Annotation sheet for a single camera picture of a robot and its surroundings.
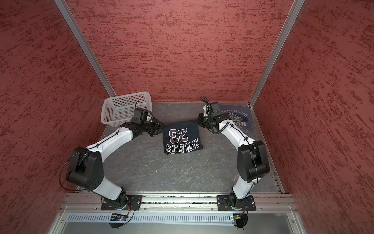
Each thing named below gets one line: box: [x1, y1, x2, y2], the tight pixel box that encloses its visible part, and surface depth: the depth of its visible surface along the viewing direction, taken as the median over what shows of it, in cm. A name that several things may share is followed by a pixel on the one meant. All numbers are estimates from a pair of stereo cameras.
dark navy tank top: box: [162, 120, 203, 155], surface depth 93 cm
